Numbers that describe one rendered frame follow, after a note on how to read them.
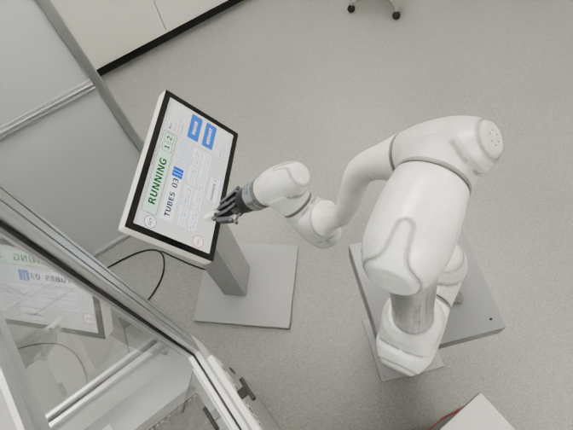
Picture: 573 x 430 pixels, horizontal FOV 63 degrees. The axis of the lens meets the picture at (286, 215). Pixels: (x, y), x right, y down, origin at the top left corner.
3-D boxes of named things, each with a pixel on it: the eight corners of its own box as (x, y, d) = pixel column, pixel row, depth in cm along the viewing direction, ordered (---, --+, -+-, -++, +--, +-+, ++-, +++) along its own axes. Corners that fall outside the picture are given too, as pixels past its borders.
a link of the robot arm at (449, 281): (463, 265, 145) (483, 239, 125) (443, 318, 138) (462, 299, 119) (413, 245, 149) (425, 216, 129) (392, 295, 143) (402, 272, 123)
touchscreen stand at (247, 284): (298, 247, 254) (269, 131, 165) (289, 329, 234) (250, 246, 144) (211, 243, 262) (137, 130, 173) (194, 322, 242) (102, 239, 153)
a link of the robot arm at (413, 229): (449, 317, 135) (424, 389, 128) (396, 297, 142) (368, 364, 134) (488, 168, 70) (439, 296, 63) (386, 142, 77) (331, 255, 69)
